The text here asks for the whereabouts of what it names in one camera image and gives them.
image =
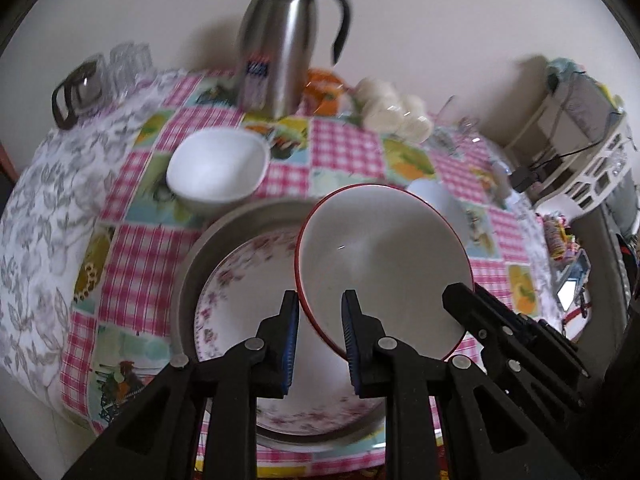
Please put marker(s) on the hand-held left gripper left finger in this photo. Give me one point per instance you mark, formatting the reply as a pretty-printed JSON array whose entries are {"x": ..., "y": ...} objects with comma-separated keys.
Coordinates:
[{"x": 289, "y": 355}]

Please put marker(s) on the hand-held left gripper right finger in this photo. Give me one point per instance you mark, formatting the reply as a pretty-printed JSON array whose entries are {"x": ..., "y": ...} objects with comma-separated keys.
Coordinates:
[{"x": 350, "y": 350}]

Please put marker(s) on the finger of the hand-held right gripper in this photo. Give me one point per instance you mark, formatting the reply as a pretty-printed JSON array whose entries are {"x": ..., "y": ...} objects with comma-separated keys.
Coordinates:
[
  {"x": 535, "y": 372},
  {"x": 480, "y": 312}
]

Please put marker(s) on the white floral plate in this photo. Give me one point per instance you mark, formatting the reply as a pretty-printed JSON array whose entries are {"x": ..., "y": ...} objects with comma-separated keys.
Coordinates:
[{"x": 240, "y": 280}]

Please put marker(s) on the red-rimmed white bowl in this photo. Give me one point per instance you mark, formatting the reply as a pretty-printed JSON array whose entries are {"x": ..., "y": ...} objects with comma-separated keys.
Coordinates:
[{"x": 385, "y": 260}]

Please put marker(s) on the large stainless steel plate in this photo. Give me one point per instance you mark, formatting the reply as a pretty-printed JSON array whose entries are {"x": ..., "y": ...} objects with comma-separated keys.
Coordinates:
[{"x": 200, "y": 260}]

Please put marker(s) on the colourful snack packet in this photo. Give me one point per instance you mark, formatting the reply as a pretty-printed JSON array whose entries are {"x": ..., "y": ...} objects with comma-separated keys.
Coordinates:
[{"x": 560, "y": 235}]

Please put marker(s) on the small white bowl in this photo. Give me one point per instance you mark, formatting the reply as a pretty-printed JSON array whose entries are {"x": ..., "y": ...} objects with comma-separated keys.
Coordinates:
[{"x": 440, "y": 205}]

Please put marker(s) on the grey round tray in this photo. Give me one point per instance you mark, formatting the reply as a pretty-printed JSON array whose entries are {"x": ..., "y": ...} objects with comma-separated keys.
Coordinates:
[{"x": 595, "y": 240}]

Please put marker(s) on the black charger adapter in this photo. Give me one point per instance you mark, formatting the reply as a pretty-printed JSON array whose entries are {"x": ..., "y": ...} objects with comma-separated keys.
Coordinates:
[{"x": 527, "y": 179}]

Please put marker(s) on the white plastic basket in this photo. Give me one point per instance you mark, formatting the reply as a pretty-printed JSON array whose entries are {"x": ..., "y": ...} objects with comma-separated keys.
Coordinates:
[{"x": 595, "y": 175}]

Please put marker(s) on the pink checkered tablecloth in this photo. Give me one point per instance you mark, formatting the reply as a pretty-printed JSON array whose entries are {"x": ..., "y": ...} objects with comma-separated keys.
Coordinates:
[{"x": 140, "y": 250}]

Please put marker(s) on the clear glass cup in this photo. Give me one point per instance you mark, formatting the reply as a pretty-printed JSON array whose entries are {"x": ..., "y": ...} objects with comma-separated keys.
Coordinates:
[{"x": 457, "y": 125}]

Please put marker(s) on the white square bowl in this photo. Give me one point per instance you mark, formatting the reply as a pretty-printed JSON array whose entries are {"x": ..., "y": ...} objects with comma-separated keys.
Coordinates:
[{"x": 215, "y": 165}]

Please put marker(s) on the pack of white cups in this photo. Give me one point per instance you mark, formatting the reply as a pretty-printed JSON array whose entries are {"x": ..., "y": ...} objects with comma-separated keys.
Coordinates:
[{"x": 390, "y": 110}]

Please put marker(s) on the grey paper box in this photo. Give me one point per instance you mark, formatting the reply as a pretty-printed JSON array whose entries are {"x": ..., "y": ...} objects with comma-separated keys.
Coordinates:
[{"x": 585, "y": 100}]

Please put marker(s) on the orange snack packet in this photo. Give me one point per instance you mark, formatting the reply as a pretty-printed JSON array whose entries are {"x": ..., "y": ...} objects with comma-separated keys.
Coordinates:
[{"x": 325, "y": 90}]

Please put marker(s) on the grey floral cloth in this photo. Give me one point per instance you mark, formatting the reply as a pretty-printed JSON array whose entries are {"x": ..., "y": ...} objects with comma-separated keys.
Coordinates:
[{"x": 45, "y": 220}]

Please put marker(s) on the stainless steel thermos jug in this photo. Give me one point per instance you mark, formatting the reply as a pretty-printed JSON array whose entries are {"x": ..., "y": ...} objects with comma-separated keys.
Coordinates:
[{"x": 280, "y": 45}]

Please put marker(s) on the clear drinking glass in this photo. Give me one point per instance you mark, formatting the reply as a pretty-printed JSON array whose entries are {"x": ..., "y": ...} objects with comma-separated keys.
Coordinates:
[
  {"x": 142, "y": 62},
  {"x": 120, "y": 67}
]

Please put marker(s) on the orange chair back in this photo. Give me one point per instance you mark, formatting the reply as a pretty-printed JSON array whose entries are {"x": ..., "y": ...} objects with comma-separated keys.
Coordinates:
[{"x": 7, "y": 165}]

